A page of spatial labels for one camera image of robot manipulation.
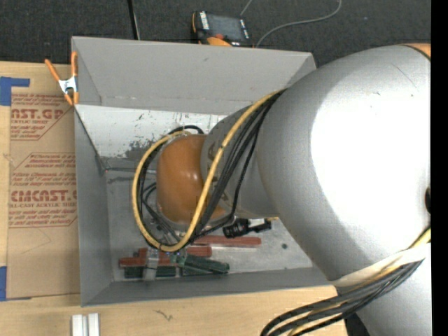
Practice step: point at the long red-brown flat block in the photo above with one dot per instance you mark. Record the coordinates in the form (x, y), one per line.
(241, 241)

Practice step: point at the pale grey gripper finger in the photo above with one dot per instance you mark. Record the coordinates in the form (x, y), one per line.
(150, 269)

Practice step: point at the grey metal bin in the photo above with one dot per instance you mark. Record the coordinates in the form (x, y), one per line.
(105, 201)

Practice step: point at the brown cardboard board red print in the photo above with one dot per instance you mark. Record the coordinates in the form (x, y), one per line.
(42, 250)

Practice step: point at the black cylinder on white bracket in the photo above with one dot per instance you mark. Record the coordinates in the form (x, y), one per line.
(241, 228)

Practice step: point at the dark green flat block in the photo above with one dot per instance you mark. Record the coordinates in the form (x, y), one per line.
(134, 272)
(210, 266)

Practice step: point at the short red-brown flat block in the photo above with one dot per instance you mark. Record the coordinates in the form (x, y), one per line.
(201, 251)

